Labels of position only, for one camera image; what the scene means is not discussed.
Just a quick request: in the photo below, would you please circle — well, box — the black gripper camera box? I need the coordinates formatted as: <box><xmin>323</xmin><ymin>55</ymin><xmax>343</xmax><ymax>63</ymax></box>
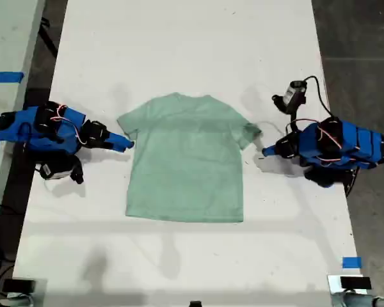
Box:
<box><xmin>271</xmin><ymin>81</ymin><xmax>308</xmax><ymax>114</ymax></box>
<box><xmin>38</xmin><ymin>155</ymin><xmax>85</xmax><ymax>185</ymax></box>

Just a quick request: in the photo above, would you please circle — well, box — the blue tape square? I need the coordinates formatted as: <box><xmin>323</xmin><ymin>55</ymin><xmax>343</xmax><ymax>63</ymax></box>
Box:
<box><xmin>342</xmin><ymin>256</ymin><xmax>362</xmax><ymax>269</ymax></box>

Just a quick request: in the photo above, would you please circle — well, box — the pale grey side table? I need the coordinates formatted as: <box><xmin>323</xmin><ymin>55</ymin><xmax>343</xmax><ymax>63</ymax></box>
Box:
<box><xmin>0</xmin><ymin>0</ymin><xmax>45</xmax><ymax>244</ymax></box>

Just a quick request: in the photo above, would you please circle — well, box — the long blue tape strip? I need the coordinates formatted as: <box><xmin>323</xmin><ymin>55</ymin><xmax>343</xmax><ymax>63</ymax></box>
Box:
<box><xmin>0</xmin><ymin>72</ymin><xmax>25</xmax><ymax>84</ymax></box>

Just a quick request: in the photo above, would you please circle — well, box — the black camera stalk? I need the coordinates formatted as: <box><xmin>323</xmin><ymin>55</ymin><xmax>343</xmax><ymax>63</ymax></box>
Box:
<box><xmin>285</xmin><ymin>107</ymin><xmax>301</xmax><ymax>134</ymax></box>

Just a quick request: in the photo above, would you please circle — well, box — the small black box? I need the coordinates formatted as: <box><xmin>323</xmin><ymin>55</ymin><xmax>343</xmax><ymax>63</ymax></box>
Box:
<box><xmin>2</xmin><ymin>279</ymin><xmax>36</xmax><ymax>293</ymax></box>
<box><xmin>340</xmin><ymin>276</ymin><xmax>372</xmax><ymax>290</ymax></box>

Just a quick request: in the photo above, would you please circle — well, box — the pale green T-shirt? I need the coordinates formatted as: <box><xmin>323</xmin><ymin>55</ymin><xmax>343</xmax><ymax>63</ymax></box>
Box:
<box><xmin>116</xmin><ymin>91</ymin><xmax>262</xmax><ymax>224</ymax></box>

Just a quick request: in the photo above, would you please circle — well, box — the grey tube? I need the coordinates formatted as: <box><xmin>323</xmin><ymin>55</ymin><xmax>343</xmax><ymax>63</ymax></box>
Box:
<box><xmin>331</xmin><ymin>292</ymin><xmax>384</xmax><ymax>307</ymax></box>

